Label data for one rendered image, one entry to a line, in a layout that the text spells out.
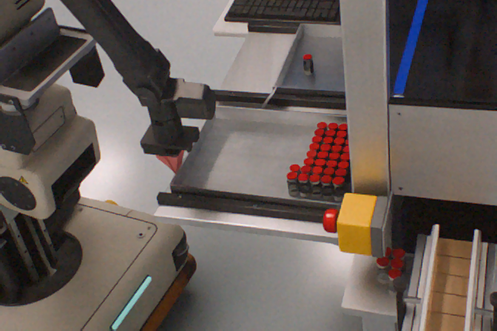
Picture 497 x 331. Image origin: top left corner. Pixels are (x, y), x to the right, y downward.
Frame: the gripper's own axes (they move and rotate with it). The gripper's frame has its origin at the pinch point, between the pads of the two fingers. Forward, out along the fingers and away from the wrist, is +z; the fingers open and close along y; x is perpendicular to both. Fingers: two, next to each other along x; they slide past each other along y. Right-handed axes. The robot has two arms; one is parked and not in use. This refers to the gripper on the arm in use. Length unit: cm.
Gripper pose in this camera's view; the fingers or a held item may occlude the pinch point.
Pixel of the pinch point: (177, 169)
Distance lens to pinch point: 164.0
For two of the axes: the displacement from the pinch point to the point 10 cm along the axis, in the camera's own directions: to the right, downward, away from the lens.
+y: 9.6, 0.9, -2.8
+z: 1.1, 7.6, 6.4
